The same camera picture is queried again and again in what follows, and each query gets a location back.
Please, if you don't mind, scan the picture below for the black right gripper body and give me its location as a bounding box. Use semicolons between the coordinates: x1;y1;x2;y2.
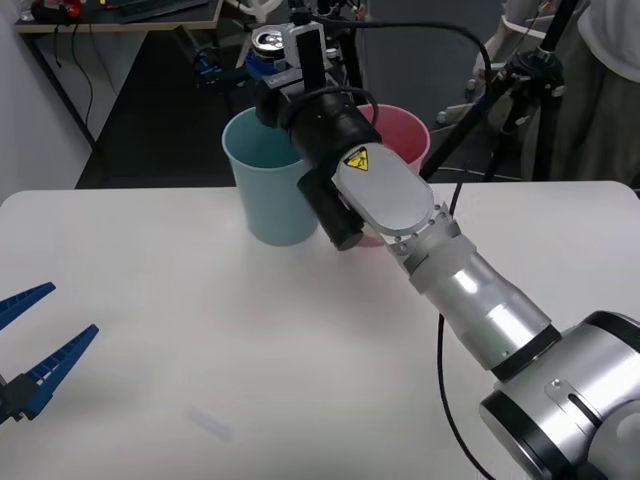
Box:
255;68;308;129

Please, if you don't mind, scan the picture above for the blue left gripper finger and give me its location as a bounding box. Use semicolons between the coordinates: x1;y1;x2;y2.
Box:
0;281;57;332
6;324;100;424

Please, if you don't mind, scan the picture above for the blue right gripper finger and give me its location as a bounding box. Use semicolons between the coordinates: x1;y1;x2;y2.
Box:
244;48;287;82

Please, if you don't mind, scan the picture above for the silver grey drink can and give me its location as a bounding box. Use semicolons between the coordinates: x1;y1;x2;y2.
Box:
251;23;292;63

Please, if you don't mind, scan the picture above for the person's hand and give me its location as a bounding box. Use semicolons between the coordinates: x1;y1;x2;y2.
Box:
482;28;508;66

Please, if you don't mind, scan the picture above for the white swivel chair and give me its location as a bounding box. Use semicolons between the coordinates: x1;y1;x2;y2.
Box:
225;0;282;69

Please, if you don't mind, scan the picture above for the dark desk with wooden edge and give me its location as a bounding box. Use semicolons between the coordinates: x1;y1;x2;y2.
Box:
14;0;225;151

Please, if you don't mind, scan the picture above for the pale blue plastic bin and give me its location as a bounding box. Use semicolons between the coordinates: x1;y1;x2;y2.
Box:
221;106;321;248

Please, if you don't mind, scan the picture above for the black keyboard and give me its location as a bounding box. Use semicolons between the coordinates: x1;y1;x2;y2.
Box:
118;0;209;26

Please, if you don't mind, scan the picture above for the pink plastic bin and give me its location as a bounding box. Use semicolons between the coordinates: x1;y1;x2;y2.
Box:
355;103;431;249

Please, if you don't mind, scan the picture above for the person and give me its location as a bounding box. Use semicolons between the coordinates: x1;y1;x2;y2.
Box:
482;0;640;184

